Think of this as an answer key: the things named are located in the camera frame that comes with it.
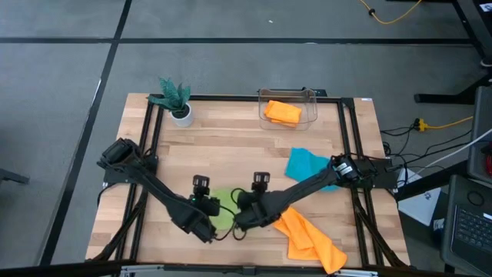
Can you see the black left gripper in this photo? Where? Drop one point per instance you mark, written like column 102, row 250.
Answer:
column 207, row 205

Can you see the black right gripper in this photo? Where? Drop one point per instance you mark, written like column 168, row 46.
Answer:
column 251, row 201

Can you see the green microfiber towel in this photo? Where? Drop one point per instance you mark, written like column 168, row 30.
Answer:
column 225, row 198

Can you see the teal microfiber towel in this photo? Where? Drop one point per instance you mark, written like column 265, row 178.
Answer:
column 303, row 165

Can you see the orange microfiber towel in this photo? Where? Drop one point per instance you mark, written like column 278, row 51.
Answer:
column 282, row 112
column 303, row 238

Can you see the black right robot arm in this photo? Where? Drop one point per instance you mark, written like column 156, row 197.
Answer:
column 307, row 184

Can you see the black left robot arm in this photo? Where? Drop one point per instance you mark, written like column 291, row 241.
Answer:
column 153, row 188

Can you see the silver aluminium bar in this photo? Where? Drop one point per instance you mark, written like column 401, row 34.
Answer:
column 153, row 269

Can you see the white plant pot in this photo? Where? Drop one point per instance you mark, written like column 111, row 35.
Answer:
column 183, row 119

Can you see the clear plastic bin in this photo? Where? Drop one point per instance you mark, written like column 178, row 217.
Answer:
column 307, row 115

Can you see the green artificial plant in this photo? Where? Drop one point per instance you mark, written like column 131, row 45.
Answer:
column 171, row 96

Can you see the white cardboard box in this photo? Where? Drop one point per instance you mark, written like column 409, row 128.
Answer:
column 419, row 204

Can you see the grey furniture foot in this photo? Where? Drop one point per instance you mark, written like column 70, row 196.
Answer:
column 13, row 176

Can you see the dark grey laptop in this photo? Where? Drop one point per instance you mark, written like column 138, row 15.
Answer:
column 469, row 231

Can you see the dark grey equipment box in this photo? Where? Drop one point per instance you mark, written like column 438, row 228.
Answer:
column 480, row 127

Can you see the black aluminium table frame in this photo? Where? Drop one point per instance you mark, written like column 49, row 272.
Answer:
column 346, row 115

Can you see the black desk frame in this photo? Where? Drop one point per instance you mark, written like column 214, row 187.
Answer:
column 471, row 23

